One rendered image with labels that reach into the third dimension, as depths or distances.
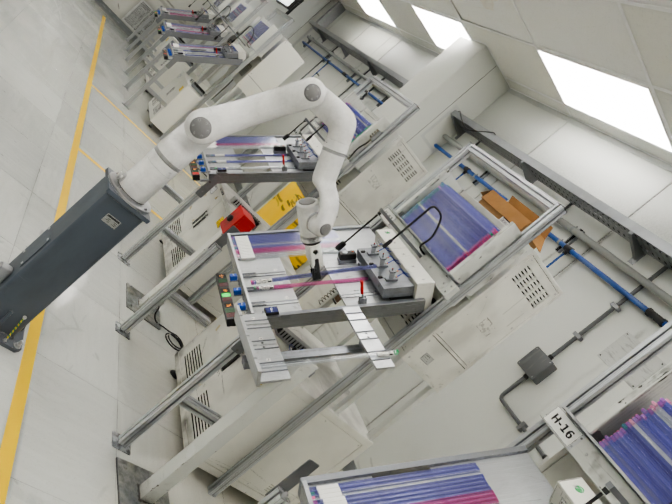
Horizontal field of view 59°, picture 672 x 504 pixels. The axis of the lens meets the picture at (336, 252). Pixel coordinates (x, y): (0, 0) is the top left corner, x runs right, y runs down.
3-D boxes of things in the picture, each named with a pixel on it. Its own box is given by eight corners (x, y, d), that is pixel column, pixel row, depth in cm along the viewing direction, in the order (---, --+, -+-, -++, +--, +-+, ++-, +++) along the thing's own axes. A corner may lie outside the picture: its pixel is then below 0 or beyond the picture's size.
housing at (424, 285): (412, 312, 248) (417, 283, 241) (372, 255, 288) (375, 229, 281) (430, 310, 250) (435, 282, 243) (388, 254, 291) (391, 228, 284)
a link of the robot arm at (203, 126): (196, 146, 216) (189, 151, 200) (184, 113, 212) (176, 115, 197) (328, 104, 216) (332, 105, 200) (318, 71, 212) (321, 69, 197)
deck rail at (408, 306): (251, 331, 226) (252, 318, 223) (250, 328, 228) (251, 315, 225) (423, 312, 247) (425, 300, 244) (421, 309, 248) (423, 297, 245)
